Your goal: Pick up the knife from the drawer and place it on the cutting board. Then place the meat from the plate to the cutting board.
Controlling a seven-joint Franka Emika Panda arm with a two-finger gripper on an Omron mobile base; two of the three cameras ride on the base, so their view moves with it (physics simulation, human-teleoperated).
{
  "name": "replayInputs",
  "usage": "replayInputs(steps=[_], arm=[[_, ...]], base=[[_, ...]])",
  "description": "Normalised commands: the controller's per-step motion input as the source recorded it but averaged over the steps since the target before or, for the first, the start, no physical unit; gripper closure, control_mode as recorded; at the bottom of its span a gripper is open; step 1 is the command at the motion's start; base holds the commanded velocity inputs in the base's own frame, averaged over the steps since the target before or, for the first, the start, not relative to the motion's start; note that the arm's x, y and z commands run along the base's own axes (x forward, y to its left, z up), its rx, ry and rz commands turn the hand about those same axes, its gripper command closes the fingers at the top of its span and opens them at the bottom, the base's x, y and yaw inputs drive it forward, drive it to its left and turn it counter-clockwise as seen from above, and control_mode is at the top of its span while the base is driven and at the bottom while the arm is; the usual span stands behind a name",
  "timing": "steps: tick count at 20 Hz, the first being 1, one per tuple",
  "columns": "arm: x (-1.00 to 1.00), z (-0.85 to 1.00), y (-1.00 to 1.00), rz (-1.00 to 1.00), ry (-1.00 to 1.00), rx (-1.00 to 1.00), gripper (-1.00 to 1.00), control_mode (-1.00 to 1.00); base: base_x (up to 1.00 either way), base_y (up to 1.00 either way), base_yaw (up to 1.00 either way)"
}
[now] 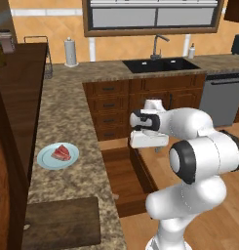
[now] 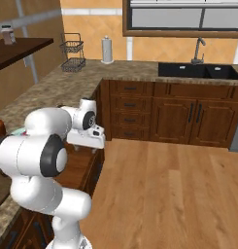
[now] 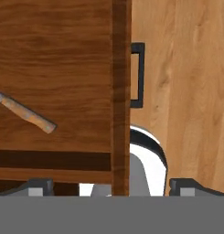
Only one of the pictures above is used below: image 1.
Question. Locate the brown drawer front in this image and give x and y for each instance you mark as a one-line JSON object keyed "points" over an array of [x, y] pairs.
{"points": [[121, 134], [121, 88], [121, 104], [121, 120]]}

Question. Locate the white paper towel roll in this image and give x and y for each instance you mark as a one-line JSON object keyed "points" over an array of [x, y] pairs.
{"points": [[71, 52]]}

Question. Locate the dark toaster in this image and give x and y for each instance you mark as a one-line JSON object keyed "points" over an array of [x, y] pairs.
{"points": [[238, 45]]}

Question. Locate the brown jar with dark lid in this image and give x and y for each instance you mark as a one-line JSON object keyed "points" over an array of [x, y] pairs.
{"points": [[7, 42]]}

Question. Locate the brown framed window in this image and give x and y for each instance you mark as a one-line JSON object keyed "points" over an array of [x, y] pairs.
{"points": [[153, 16]]}

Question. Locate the brown sink cupboard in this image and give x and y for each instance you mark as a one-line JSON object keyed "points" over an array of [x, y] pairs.
{"points": [[186, 94]]}

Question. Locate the grey dishwasher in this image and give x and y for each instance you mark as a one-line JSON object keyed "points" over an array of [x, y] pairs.
{"points": [[221, 101]]}

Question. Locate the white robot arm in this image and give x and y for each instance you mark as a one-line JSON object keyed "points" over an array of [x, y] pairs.
{"points": [[202, 153]]}

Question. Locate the tall dark wooden cabinet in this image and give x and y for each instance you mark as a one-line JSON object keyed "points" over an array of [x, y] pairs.
{"points": [[17, 107]]}

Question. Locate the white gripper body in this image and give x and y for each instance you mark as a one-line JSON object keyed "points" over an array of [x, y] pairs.
{"points": [[147, 140]]}

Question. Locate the black sink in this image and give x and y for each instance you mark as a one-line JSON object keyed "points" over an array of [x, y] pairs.
{"points": [[160, 65]]}

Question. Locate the light blue plate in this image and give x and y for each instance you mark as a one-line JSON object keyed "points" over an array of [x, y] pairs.
{"points": [[46, 161]]}

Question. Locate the dark brown wall cupboard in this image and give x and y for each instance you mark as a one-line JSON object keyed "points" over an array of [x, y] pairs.
{"points": [[235, 9]]}

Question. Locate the open brown wooden drawer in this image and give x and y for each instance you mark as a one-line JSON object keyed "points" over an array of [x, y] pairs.
{"points": [[124, 182]]}

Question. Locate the red meat piece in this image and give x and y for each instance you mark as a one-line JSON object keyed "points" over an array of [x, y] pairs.
{"points": [[61, 153]]}

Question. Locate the grey tap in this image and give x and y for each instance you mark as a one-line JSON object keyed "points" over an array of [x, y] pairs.
{"points": [[155, 49]]}

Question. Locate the dark wooden cutting board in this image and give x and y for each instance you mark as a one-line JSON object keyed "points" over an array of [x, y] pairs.
{"points": [[62, 224]]}

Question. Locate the white soap bottle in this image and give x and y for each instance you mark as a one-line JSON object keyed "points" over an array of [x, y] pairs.
{"points": [[191, 52]]}

